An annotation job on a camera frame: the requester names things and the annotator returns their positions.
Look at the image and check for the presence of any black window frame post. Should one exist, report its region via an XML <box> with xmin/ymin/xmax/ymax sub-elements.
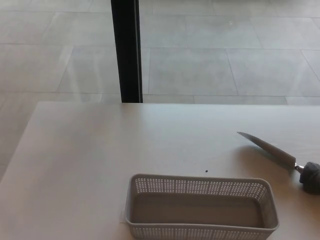
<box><xmin>110</xmin><ymin>0</ymin><xmax>144</xmax><ymax>104</ymax></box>

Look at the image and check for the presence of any grey perforated plastic basket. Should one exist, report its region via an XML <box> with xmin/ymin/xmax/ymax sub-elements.
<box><xmin>124</xmin><ymin>173</ymin><xmax>281</xmax><ymax>240</ymax></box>

